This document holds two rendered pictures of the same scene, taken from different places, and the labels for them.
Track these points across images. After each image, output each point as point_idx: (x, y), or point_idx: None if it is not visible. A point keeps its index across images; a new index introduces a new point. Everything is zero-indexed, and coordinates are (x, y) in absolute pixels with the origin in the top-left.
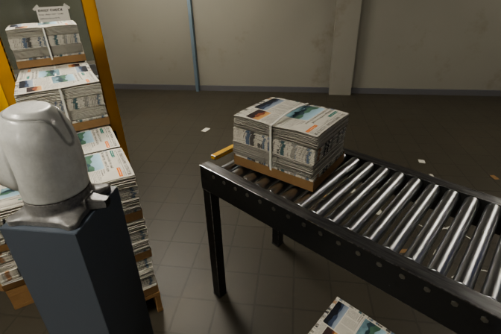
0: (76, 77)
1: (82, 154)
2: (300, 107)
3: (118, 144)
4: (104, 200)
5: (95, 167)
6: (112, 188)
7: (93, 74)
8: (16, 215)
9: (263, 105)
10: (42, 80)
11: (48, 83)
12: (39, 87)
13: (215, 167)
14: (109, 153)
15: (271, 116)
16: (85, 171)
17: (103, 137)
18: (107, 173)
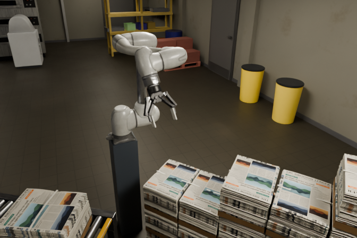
0: (251, 186)
1: (112, 125)
2: (35, 220)
3: (181, 201)
4: (105, 136)
5: (169, 181)
6: (113, 144)
7: (252, 197)
8: None
9: (67, 212)
10: (263, 173)
11: (249, 171)
12: (243, 165)
13: (103, 213)
14: (176, 192)
15: (58, 200)
16: (112, 129)
17: (200, 202)
18: (156, 180)
